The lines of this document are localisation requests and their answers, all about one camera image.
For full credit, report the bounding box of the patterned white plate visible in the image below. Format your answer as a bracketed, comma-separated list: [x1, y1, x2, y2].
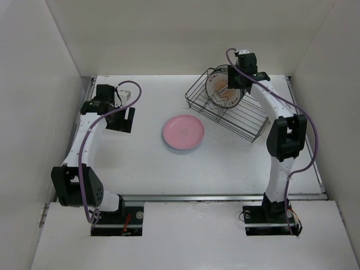
[205, 70, 245, 109]

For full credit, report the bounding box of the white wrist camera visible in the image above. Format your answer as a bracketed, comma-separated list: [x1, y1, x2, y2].
[238, 49, 250, 55]
[115, 89, 131, 103]

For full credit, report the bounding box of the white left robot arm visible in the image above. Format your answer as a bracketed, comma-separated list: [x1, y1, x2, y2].
[51, 84, 135, 223]

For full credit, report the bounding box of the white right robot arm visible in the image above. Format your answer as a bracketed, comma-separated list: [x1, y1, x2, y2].
[228, 48, 308, 222]

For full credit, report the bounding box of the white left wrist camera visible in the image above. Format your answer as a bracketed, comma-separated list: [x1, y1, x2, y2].
[115, 89, 131, 103]

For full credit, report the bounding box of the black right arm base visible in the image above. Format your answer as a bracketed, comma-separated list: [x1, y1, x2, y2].
[239, 205, 303, 236]

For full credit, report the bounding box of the blue plastic plate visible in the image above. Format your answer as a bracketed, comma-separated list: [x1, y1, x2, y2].
[161, 137, 204, 155]

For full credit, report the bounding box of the aluminium side rail left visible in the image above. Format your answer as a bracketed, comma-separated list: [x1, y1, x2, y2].
[39, 204, 50, 228]

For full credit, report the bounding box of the aluminium front rail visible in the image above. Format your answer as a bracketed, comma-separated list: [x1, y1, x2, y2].
[123, 193, 328, 203]

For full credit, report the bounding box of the large patterned plate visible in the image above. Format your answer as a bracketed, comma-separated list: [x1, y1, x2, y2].
[214, 64, 232, 74]

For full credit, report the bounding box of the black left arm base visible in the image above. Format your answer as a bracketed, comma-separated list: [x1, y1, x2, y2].
[91, 206, 144, 237]

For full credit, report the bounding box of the pink plastic plate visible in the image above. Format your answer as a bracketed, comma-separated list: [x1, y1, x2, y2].
[163, 114, 205, 150]

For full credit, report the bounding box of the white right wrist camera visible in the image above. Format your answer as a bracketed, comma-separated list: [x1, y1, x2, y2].
[238, 49, 250, 55]

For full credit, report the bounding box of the dark wire dish rack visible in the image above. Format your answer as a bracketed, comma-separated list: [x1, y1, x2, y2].
[185, 67, 269, 142]

